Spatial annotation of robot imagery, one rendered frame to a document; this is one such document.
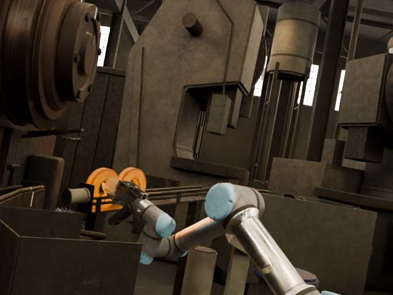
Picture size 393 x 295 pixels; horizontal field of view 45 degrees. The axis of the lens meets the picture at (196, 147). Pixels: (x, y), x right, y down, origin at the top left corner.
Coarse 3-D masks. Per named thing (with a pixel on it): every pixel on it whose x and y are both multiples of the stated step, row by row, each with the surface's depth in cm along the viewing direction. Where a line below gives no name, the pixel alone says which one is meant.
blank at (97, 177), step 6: (102, 168) 183; (96, 174) 178; (102, 174) 180; (108, 174) 183; (114, 174) 185; (90, 180) 178; (96, 180) 178; (102, 180) 181; (114, 180) 186; (96, 186) 179; (96, 192) 179; (108, 204) 185
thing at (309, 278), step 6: (300, 270) 239; (258, 276) 227; (306, 276) 227; (312, 276) 230; (258, 282) 230; (264, 282) 226; (306, 282) 220; (312, 282) 223; (318, 282) 226; (258, 288) 229; (264, 288) 225; (258, 294) 228; (264, 294) 224; (270, 294) 222
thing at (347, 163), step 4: (344, 160) 636; (348, 160) 621; (352, 160) 605; (344, 164) 633; (348, 164) 618; (352, 164) 603; (356, 164) 587; (360, 164) 573; (364, 164) 559; (356, 168) 585; (360, 168) 571; (364, 168) 557
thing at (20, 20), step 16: (16, 0) 115; (32, 0) 115; (16, 16) 114; (32, 16) 113; (16, 32) 114; (32, 32) 115; (16, 48) 115; (32, 48) 117; (16, 64) 116; (16, 80) 118; (16, 96) 121; (32, 96) 123; (16, 112) 126; (32, 112) 125; (48, 128) 140
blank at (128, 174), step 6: (126, 168) 195; (132, 168) 195; (120, 174) 192; (126, 174) 191; (132, 174) 194; (138, 174) 197; (126, 180) 192; (138, 180) 197; (144, 180) 201; (144, 186) 201
